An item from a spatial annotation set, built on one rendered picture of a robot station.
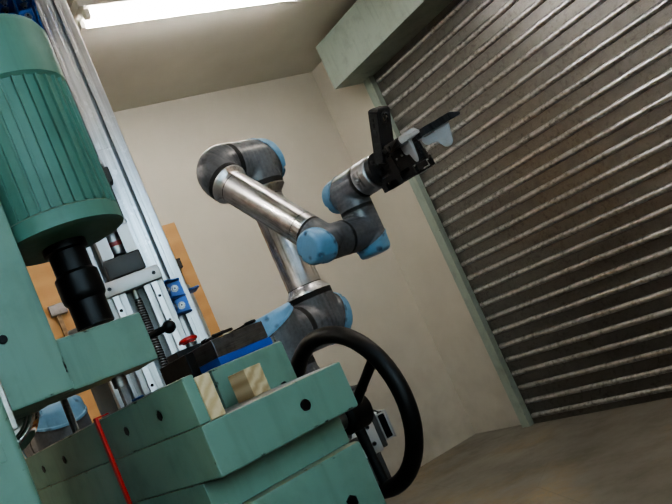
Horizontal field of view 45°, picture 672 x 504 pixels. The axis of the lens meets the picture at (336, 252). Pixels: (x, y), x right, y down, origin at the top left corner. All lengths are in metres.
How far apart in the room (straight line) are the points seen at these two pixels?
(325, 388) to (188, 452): 0.18
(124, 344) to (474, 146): 3.72
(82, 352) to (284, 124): 4.44
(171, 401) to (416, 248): 4.43
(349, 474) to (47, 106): 0.62
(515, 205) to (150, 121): 2.22
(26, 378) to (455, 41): 3.87
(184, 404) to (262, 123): 4.53
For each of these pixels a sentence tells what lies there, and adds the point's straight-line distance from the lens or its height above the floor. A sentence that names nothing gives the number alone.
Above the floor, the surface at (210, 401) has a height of 0.92.
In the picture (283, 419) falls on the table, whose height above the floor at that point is 0.87.
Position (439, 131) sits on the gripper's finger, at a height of 1.23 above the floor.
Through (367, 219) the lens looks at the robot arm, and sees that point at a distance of 1.73.
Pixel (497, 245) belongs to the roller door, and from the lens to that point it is 4.72.
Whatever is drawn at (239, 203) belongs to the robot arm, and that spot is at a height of 1.29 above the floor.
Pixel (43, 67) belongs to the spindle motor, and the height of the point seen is 1.42.
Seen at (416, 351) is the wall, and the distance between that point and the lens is 5.38.
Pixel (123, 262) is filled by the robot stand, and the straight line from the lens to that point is 1.89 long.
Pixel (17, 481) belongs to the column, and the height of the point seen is 0.93.
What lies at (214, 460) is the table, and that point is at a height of 0.86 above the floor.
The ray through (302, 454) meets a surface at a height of 0.82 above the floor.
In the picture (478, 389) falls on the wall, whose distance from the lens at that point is 5.34.
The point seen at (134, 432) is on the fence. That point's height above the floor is 0.92.
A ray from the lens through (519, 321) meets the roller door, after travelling 4.80.
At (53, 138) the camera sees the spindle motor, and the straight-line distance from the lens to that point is 1.13.
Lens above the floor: 0.92
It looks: 6 degrees up
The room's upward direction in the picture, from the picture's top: 24 degrees counter-clockwise
